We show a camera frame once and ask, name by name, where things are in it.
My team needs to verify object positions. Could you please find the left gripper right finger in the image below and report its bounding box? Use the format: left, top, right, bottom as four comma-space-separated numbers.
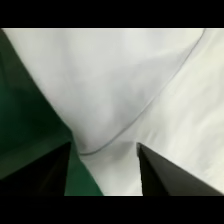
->
136, 142, 224, 197

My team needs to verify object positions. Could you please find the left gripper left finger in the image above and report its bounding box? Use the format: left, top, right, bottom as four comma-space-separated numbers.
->
0, 141, 72, 197

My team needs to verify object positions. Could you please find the white shirt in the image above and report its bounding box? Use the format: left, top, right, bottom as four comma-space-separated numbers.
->
2, 27, 224, 197

